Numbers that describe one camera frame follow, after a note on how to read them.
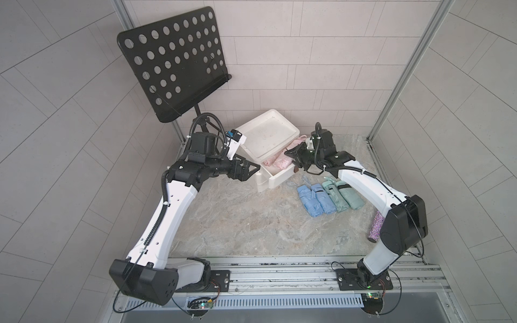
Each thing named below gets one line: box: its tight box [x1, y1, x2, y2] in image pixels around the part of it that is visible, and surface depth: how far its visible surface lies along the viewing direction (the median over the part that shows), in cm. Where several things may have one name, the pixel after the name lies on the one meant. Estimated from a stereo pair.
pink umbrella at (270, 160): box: [262, 149, 284, 167], surface depth 83 cm
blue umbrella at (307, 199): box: [296, 185, 324, 219], surface depth 91 cm
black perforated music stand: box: [117, 6, 232, 133], surface depth 64 cm
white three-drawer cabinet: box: [235, 109, 301, 193], surface depth 88 cm
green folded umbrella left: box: [321, 176, 349, 214], surface depth 91 cm
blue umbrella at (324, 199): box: [310, 183, 338, 215], surface depth 91 cm
